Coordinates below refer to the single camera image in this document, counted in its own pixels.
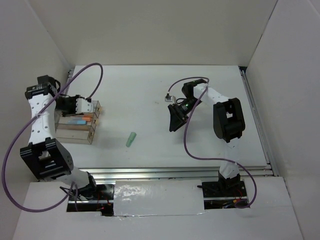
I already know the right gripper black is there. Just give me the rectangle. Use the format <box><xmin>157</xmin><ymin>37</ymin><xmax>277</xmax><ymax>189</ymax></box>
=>
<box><xmin>168</xmin><ymin>97</ymin><xmax>202</xmax><ymax>132</ymax></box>

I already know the blue capped clear marker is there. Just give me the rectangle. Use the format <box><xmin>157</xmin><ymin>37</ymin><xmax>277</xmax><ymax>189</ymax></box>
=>
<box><xmin>66</xmin><ymin>119</ymin><xmax>87</xmax><ymax>125</ymax></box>

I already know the orange capped clear marker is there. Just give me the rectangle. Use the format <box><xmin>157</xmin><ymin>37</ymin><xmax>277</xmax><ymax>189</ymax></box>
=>
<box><xmin>74</xmin><ymin>115</ymin><xmax>92</xmax><ymax>122</ymax></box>

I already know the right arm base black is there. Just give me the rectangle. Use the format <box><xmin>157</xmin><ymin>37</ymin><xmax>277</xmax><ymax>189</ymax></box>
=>
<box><xmin>197</xmin><ymin>180</ymin><xmax>249</xmax><ymax>210</ymax></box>

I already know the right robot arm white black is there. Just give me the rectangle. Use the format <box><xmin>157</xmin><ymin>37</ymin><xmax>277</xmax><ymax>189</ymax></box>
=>
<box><xmin>165</xmin><ymin>76</ymin><xmax>246</xmax><ymax>196</ymax></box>

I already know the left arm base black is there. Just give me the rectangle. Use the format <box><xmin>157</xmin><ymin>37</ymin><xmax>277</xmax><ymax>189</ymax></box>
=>
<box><xmin>66</xmin><ymin>184</ymin><xmax>115</xmax><ymax>217</ymax></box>

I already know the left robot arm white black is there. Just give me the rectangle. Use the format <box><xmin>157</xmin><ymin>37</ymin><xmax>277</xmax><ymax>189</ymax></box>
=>
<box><xmin>20</xmin><ymin>75</ymin><xmax>99</xmax><ymax>200</ymax></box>

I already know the clear drawer organizer middle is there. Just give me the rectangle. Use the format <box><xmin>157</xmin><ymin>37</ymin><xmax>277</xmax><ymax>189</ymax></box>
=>
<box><xmin>57</xmin><ymin>116</ymin><xmax>98</xmax><ymax>131</ymax></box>

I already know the clear drawer organizer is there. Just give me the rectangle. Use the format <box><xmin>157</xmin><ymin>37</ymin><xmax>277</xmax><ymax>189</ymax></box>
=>
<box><xmin>57</xmin><ymin>116</ymin><xmax>98</xmax><ymax>131</ymax></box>
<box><xmin>56</xmin><ymin>127</ymin><xmax>95</xmax><ymax>145</ymax></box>
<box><xmin>58</xmin><ymin>100</ymin><xmax>102</xmax><ymax>118</ymax></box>

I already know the clear drawer organizer far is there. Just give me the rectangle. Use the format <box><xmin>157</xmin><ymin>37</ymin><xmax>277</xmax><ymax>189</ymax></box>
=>
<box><xmin>58</xmin><ymin>100</ymin><xmax>102</xmax><ymax>118</ymax></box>

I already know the clear drawer organizer near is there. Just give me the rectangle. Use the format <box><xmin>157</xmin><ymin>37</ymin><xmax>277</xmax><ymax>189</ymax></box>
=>
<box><xmin>56</xmin><ymin>127</ymin><xmax>95</xmax><ymax>145</ymax></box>

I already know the green translucent cap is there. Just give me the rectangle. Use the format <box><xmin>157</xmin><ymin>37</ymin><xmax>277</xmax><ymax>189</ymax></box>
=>
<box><xmin>125</xmin><ymin>132</ymin><xmax>137</xmax><ymax>148</ymax></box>

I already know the white foil sheet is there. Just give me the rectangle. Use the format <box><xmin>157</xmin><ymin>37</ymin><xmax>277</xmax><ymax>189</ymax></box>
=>
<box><xmin>113</xmin><ymin>179</ymin><xmax>205</xmax><ymax>217</ymax></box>

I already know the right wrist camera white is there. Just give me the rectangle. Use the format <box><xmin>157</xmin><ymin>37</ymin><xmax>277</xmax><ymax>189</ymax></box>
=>
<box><xmin>164</xmin><ymin>93</ymin><xmax>177</xmax><ymax>104</ymax></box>

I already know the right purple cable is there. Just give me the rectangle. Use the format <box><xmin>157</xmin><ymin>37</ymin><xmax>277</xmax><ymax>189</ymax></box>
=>
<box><xmin>167</xmin><ymin>76</ymin><xmax>257</xmax><ymax>209</ymax></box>

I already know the purple cable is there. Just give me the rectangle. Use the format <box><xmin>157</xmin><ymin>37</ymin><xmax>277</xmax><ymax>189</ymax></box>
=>
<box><xmin>0</xmin><ymin>62</ymin><xmax>105</xmax><ymax>213</ymax></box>
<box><xmin>167</xmin><ymin>76</ymin><xmax>257</xmax><ymax>209</ymax></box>

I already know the aluminium frame rail front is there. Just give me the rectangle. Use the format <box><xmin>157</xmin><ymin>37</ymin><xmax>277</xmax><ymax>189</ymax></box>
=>
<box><xmin>39</xmin><ymin>163</ymin><xmax>273</xmax><ymax>181</ymax></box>

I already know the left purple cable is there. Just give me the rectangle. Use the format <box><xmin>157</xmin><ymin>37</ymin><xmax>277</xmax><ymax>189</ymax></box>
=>
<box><xmin>0</xmin><ymin>62</ymin><xmax>105</xmax><ymax>213</ymax></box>

